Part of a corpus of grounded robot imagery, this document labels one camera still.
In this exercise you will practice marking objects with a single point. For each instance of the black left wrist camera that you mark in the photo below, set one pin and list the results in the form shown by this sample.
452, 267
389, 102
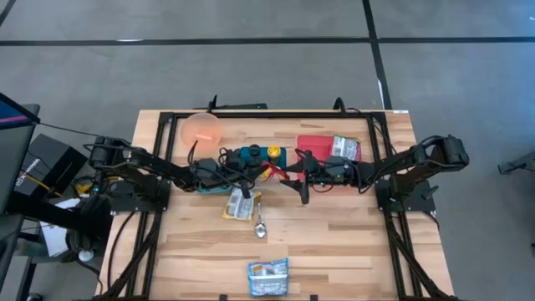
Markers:
230, 158

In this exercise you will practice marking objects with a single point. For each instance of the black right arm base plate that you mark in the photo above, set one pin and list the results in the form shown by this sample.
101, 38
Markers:
411, 205

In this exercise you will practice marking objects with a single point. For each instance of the grey chair leg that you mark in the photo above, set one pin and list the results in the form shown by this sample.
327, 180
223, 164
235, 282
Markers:
528, 159

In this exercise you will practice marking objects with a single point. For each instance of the red plastic tray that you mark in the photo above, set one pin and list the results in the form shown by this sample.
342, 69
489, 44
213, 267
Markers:
317, 144

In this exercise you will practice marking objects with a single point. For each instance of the black equipment stand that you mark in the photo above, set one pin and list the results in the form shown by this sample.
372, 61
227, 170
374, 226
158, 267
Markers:
42, 215

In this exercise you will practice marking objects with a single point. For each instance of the white table sticker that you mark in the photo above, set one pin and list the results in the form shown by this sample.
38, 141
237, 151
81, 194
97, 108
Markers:
400, 111

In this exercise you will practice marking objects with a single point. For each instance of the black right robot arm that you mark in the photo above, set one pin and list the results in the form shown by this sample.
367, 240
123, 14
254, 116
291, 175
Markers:
401, 164

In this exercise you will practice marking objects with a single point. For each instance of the white round cap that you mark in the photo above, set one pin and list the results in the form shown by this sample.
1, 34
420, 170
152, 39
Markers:
86, 255

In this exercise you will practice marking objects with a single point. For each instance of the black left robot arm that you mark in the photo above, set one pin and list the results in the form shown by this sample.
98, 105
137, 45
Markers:
159, 167

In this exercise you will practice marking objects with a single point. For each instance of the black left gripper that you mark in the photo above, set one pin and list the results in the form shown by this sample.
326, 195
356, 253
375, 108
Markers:
213, 175

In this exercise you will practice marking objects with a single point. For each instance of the black camera mast foot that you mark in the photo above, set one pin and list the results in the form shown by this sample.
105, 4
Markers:
246, 106

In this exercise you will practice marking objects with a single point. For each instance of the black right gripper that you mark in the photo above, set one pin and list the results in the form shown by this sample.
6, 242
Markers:
334, 171

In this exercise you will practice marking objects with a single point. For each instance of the yellow-lid spice jar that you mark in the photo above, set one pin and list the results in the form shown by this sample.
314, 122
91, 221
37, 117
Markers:
274, 150

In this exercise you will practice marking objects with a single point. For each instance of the dark blue plastic tray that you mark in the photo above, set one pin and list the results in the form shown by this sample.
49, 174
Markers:
264, 155

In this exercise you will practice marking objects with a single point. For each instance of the computer monitor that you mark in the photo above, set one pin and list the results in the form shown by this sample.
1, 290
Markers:
16, 115

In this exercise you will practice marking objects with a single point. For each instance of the orange translucent bowl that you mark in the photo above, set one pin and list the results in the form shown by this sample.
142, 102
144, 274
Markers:
200, 127

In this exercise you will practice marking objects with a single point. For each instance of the orange Maruchan ramen packet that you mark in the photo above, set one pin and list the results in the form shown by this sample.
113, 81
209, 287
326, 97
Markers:
276, 171

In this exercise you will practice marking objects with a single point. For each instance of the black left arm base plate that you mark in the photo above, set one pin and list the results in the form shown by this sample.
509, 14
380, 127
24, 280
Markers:
138, 205

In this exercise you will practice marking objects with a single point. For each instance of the blue ramen packet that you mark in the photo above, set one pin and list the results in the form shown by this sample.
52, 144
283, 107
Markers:
267, 278

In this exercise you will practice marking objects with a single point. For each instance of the yellow ramen packet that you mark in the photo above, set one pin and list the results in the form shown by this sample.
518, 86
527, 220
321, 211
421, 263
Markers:
240, 207

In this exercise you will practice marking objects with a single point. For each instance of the green ramen packet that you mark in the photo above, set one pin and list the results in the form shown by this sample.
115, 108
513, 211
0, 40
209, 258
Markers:
344, 147

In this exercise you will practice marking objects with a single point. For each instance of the white paper sheet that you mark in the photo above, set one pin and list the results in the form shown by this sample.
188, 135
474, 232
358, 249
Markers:
56, 242

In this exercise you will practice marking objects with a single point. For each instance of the small silver spoon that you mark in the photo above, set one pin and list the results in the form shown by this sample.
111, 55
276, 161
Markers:
260, 229

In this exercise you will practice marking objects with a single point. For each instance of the black cardboard box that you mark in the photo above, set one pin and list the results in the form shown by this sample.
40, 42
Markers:
37, 167

